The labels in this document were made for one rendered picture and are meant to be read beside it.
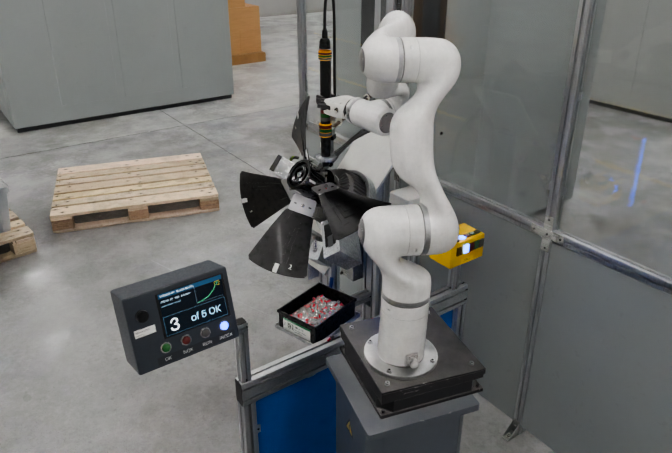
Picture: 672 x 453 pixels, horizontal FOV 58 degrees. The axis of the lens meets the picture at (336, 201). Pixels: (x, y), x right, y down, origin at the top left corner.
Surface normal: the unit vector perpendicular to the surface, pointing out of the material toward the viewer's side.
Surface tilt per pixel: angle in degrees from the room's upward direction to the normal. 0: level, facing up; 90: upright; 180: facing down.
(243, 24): 90
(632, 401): 90
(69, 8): 90
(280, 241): 51
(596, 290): 90
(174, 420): 0
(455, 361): 2
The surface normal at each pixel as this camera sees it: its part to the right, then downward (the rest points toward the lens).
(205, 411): 0.00, -0.91
